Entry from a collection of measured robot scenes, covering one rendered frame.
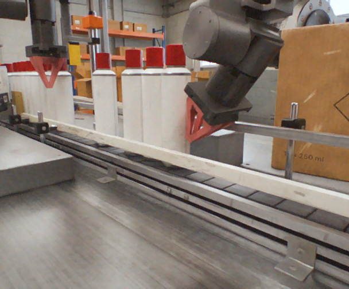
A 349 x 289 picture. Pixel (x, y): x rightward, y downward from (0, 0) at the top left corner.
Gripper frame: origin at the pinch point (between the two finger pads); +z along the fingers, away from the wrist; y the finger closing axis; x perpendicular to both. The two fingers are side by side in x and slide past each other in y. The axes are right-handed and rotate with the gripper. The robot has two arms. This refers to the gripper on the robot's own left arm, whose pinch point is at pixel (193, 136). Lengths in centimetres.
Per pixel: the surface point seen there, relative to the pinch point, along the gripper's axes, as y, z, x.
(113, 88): -0.3, 9.4, -23.4
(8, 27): -208, 398, -685
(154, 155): 4.8, 5.5, -1.6
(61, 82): 0.5, 24.1, -43.0
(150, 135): 2.7, 5.8, -6.1
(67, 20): -11, 19, -68
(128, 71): 2.4, 0.6, -17.8
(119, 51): -443, 369, -567
